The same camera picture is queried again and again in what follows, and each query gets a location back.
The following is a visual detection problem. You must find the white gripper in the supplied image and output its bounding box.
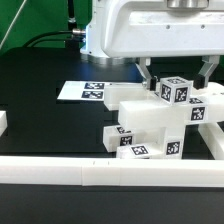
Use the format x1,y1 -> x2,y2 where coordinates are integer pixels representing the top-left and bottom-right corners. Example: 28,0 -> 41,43
101,0 -> 224,91

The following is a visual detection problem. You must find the white chair back frame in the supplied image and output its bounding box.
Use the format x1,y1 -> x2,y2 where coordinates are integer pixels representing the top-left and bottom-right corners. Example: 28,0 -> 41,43
104,82 -> 224,130

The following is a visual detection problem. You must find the white chair seat part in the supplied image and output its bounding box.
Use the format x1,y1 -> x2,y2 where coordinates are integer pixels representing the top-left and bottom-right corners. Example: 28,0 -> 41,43
141,126 -> 185,159

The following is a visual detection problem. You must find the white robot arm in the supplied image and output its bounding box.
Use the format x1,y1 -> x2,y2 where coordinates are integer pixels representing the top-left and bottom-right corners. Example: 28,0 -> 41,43
81,0 -> 224,90

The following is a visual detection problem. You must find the white right fence bar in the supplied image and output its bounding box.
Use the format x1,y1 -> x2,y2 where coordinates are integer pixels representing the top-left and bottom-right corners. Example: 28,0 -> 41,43
198,123 -> 224,160

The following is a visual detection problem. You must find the white fence bar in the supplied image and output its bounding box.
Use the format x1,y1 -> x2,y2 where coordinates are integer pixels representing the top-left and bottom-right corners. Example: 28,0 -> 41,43
0,111 -> 7,137
0,156 -> 224,187
198,123 -> 224,160

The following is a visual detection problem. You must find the white left fence bar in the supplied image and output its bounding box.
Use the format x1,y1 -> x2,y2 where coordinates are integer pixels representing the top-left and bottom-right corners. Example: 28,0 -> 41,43
0,111 -> 7,137

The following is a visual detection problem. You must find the white front fence bar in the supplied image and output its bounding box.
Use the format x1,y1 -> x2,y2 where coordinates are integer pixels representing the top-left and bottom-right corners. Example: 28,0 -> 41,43
0,156 -> 224,187

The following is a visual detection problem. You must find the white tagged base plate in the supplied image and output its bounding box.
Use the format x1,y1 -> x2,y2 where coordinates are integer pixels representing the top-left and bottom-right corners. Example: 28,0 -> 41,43
58,81 -> 110,101

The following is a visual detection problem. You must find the black cable with connector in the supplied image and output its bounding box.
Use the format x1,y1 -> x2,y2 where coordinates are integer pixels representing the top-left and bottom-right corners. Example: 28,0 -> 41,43
22,29 -> 87,48

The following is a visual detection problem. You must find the black vertical post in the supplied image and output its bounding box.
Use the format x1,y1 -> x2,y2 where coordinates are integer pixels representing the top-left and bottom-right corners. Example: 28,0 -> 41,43
67,0 -> 76,24

